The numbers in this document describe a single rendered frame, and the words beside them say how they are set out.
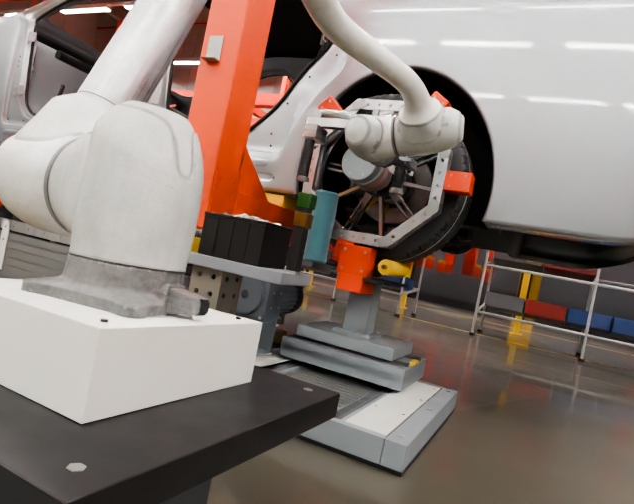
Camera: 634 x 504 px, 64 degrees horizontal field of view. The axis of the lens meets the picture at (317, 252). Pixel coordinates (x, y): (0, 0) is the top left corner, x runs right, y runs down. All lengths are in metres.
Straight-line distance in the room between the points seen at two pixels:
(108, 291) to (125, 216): 0.09
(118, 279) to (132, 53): 0.42
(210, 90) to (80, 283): 1.27
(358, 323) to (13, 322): 1.53
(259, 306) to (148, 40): 1.08
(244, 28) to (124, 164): 1.27
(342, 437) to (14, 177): 0.99
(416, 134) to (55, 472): 1.02
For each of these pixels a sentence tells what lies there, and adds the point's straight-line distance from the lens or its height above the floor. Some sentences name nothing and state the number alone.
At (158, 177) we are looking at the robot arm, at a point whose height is 0.57.
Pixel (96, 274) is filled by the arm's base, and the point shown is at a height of 0.43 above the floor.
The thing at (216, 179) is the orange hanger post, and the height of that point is 0.69.
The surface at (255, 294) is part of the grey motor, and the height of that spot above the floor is 0.33.
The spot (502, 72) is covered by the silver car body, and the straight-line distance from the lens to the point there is 2.08.
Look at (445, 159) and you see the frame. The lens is 1.84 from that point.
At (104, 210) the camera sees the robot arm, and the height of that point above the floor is 0.51.
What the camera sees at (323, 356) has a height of 0.13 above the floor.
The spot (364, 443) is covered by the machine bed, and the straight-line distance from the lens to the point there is 1.41.
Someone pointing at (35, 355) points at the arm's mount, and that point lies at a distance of 0.63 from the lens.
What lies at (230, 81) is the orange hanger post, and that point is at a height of 1.03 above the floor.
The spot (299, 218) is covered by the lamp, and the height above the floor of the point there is 0.59.
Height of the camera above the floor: 0.51
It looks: level
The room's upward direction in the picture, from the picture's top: 11 degrees clockwise
